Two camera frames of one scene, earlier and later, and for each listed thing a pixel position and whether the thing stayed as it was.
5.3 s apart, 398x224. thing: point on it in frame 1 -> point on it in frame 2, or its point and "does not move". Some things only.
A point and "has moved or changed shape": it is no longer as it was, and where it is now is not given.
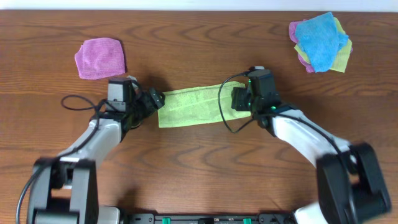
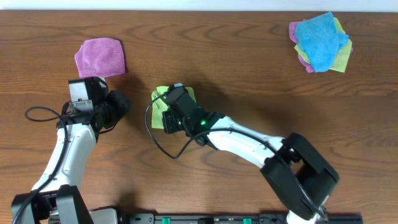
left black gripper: x=151 y=106 -> x=124 y=104
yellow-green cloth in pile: x=342 y=55 does not move
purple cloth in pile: x=291 y=28 does not move
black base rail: x=262 y=218 does not move
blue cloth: x=320 y=41 does not move
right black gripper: x=237 y=96 -> x=167 y=122
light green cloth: x=199 y=104 has moved or changed shape
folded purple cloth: x=98 y=58 does not move
